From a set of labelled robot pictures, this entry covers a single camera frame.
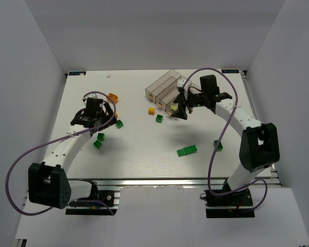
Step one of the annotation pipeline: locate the lime lego brick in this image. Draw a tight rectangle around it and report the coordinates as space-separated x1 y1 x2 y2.
170 105 178 112

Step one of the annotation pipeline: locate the orange lego brick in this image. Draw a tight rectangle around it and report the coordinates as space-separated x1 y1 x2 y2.
108 93 119 103

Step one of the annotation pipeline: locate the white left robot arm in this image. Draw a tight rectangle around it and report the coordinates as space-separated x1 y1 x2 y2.
28 98 117 209

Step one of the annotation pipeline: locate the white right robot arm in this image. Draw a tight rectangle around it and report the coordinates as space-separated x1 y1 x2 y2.
172 75 280 197

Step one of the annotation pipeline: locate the clear three-compartment container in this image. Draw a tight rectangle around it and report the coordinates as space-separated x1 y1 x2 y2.
145 69 187 116

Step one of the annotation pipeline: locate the small green lego brick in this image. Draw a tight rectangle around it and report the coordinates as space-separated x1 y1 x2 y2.
156 114 163 123

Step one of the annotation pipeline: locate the small yellow lego brick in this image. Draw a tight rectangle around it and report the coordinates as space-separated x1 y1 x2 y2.
148 108 155 115

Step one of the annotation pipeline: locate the blue label left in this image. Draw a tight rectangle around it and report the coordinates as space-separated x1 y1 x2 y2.
68 71 86 76

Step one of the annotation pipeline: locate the long green lego plate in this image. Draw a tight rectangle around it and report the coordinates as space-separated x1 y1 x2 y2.
177 145 197 157

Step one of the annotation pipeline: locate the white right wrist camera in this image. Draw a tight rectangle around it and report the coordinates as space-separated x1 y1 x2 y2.
176 78 187 90

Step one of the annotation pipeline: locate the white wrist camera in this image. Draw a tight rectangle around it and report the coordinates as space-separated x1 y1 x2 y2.
176 78 187 90
82 93 98 101

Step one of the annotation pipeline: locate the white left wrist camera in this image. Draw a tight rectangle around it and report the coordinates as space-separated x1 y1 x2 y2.
82 93 98 101

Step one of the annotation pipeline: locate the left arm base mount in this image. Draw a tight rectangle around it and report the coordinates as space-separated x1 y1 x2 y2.
65 190 120 216

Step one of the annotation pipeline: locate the aluminium rail front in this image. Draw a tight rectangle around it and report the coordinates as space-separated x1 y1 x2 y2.
68 178 281 186

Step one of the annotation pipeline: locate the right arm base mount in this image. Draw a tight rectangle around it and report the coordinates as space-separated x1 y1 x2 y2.
200 189 255 219

